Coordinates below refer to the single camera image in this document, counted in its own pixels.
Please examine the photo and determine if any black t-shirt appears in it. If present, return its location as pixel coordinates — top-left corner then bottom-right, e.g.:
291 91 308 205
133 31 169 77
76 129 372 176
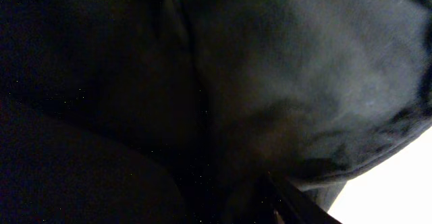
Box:
1 0 431 223

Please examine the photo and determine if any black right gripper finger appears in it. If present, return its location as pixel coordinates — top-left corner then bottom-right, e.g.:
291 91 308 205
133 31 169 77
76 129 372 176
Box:
263 173 342 224

